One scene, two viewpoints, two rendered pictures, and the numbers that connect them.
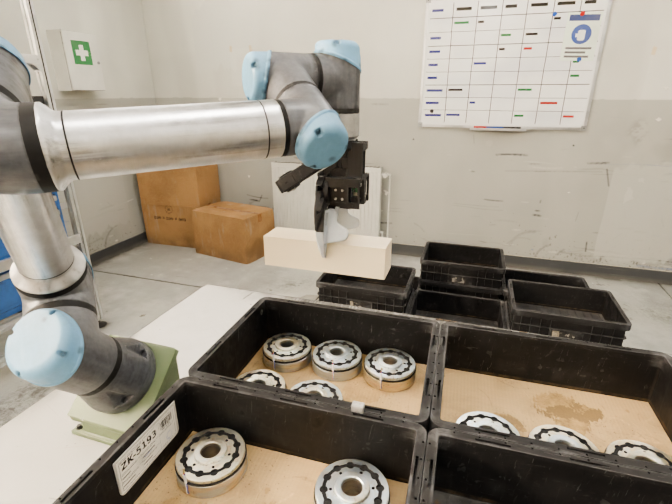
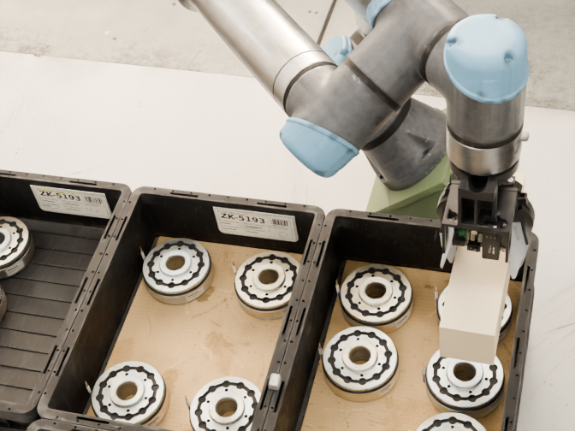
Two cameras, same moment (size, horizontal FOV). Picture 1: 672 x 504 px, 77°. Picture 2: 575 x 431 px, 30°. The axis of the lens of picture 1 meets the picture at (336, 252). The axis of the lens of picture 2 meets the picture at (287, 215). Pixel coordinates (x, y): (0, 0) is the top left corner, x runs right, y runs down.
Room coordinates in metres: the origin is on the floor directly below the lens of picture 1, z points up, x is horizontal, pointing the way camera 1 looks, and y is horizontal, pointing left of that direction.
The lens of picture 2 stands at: (0.63, -0.75, 2.10)
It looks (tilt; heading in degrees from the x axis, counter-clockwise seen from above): 50 degrees down; 96
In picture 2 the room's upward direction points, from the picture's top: 11 degrees counter-clockwise
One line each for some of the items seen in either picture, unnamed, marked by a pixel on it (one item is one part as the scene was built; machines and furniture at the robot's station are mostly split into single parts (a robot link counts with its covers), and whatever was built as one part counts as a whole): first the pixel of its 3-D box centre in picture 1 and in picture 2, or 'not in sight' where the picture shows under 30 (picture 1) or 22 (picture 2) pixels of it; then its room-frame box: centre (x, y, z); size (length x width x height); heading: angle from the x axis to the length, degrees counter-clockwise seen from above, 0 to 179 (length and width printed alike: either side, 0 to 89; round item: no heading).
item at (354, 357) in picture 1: (337, 354); (465, 374); (0.74, 0.00, 0.86); 0.10 x 0.10 x 0.01
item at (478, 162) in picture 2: (338, 127); (487, 138); (0.76, 0.00, 1.31); 0.08 x 0.08 x 0.05
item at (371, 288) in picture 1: (366, 318); not in sight; (1.74, -0.14, 0.37); 0.40 x 0.30 x 0.45; 72
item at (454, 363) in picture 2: (337, 352); (465, 372); (0.74, 0.00, 0.86); 0.05 x 0.05 x 0.01
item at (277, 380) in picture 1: (257, 387); (376, 292); (0.63, 0.14, 0.86); 0.10 x 0.10 x 0.01
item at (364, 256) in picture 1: (327, 251); (483, 262); (0.76, 0.02, 1.08); 0.24 x 0.06 x 0.06; 72
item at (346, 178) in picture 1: (341, 173); (482, 196); (0.75, -0.01, 1.23); 0.09 x 0.08 x 0.12; 72
